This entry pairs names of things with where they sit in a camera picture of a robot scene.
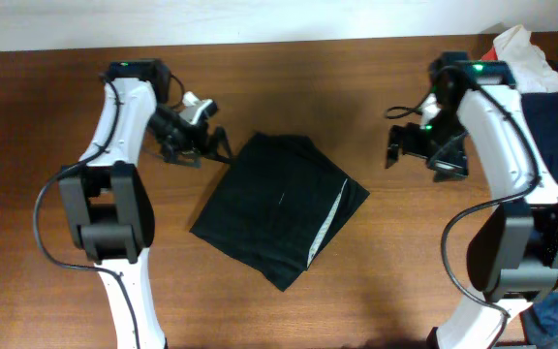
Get black shorts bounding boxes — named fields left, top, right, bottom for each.
left=191, top=133, right=369, bottom=291

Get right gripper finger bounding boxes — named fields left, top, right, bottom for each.
left=385, top=125, right=404, bottom=169
left=432, top=157, right=469, bottom=182

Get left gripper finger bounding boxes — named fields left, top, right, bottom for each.
left=204, top=127, right=233, bottom=164
left=162, top=151, right=201, bottom=169

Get black cable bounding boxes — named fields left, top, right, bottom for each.
left=32, top=72, right=142, bottom=349
left=384, top=65, right=542, bottom=349

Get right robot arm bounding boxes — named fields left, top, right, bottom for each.
left=387, top=51, right=558, bottom=349

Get white and red garment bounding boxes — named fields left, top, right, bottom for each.
left=481, top=25, right=558, bottom=93

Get right black cable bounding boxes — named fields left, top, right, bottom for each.
left=384, top=65, right=542, bottom=349

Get left black cable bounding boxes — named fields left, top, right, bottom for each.
left=32, top=72, right=142, bottom=349

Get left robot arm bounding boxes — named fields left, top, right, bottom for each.
left=56, top=59, right=233, bottom=348

